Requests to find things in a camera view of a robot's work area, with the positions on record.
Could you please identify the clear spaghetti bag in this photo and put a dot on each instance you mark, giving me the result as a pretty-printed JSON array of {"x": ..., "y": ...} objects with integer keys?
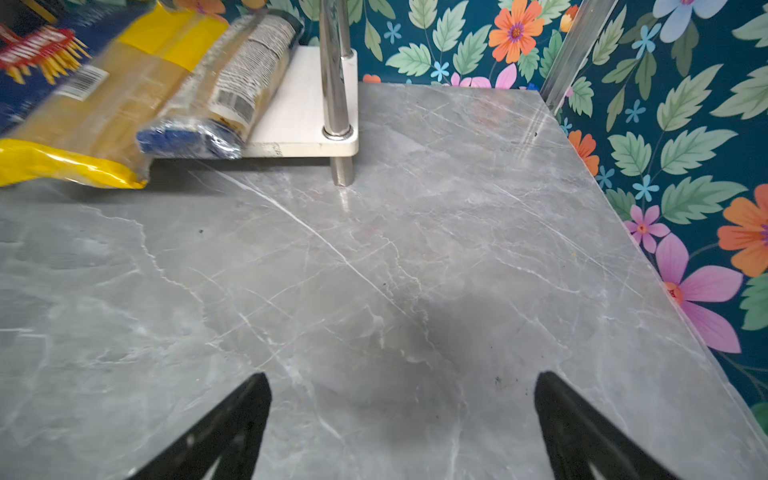
[{"x": 216, "y": 108}]

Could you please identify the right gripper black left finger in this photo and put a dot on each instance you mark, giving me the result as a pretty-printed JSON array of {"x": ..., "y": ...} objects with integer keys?
[{"x": 224, "y": 443}]

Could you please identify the blue Barilla spaghetti bag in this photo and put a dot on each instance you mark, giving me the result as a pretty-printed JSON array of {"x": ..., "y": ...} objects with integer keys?
[{"x": 43, "y": 42}]

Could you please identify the white two-tier shelf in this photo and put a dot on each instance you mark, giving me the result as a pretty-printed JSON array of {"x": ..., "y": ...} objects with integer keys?
[{"x": 315, "y": 111}]

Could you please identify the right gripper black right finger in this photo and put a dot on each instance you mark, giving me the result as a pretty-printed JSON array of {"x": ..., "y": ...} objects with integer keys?
[{"x": 580, "y": 442}]

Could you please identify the yellow spaghetti bag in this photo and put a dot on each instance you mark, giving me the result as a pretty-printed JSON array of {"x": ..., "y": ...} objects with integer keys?
[{"x": 85, "y": 130}]

